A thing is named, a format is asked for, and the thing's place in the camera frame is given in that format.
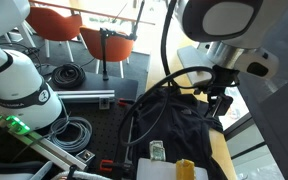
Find grey cable coil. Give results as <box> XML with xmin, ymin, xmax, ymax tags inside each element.
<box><xmin>46</xmin><ymin>115</ymin><xmax>93</xmax><ymax>154</ymax></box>

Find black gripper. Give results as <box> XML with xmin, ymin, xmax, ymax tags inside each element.
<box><xmin>194</xmin><ymin>64</ymin><xmax>242</xmax><ymax>118</ymax></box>

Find small silver bracket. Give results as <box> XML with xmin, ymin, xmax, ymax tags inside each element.
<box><xmin>75</xmin><ymin>149</ymin><xmax>96</xmax><ymax>164</ymax></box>
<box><xmin>98</xmin><ymin>97</ymin><xmax>111</xmax><ymax>110</ymax></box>

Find thick black hose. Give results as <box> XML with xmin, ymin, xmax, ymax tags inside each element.
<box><xmin>0</xmin><ymin>148</ymin><xmax>47</xmax><ymax>174</ymax></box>

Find white flat board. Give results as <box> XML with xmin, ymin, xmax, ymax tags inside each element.
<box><xmin>136</xmin><ymin>157</ymin><xmax>210</xmax><ymax>180</ymax></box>

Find thin metal clamp bar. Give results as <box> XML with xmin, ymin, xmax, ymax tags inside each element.
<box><xmin>123</xmin><ymin>114</ymin><xmax>136</xmax><ymax>166</ymax></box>

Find black cable coil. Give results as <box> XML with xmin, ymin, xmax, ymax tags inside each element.
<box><xmin>51</xmin><ymin>63</ymin><xmax>87</xmax><ymax>89</ymax></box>

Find white braided hose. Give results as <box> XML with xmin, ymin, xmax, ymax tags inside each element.
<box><xmin>50</xmin><ymin>169</ymin><xmax>113</xmax><ymax>180</ymax></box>

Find black window frame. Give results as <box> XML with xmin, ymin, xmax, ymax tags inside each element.
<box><xmin>223</xmin><ymin>112</ymin><xmax>287</xmax><ymax>180</ymax></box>

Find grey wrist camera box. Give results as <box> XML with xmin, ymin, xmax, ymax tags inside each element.
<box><xmin>177</xmin><ymin>45</ymin><xmax>216</xmax><ymax>86</ymax></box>

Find black articulated camera stand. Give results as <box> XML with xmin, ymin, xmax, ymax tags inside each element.
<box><xmin>98</xmin><ymin>0</ymin><xmax>146</xmax><ymax>82</ymax></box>

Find orange chair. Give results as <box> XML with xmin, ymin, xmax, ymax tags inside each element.
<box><xmin>23</xmin><ymin>7</ymin><xmax>85</xmax><ymax>63</ymax></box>
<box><xmin>79</xmin><ymin>25</ymin><xmax>136</xmax><ymax>79</ymax></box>

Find black perforated breadboard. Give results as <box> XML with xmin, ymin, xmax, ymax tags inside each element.
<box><xmin>45</xmin><ymin>71</ymin><xmax>140</xmax><ymax>180</ymax></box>

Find black zip jersey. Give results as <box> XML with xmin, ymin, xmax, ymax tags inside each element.
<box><xmin>132</xmin><ymin>88</ymin><xmax>228</xmax><ymax>180</ymax></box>

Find orange handled clamp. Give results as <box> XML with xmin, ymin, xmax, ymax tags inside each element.
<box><xmin>98</xmin><ymin>159</ymin><xmax>133</xmax><ymax>173</ymax></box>
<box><xmin>117</xmin><ymin>97</ymin><xmax>142</xmax><ymax>108</ymax></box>

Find aluminium extrusion rail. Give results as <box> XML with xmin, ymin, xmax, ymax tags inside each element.
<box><xmin>55</xmin><ymin>89</ymin><xmax>116</xmax><ymax>104</ymax></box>
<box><xmin>8</xmin><ymin>128</ymin><xmax>88</xmax><ymax>172</ymax></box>

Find one dollar bill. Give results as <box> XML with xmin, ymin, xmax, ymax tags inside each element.
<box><xmin>149</xmin><ymin>140</ymin><xmax>167</xmax><ymax>163</ymax></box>

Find long wooden table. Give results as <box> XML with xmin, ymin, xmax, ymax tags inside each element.
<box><xmin>28</xmin><ymin>0</ymin><xmax>157</xmax><ymax>26</ymax></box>

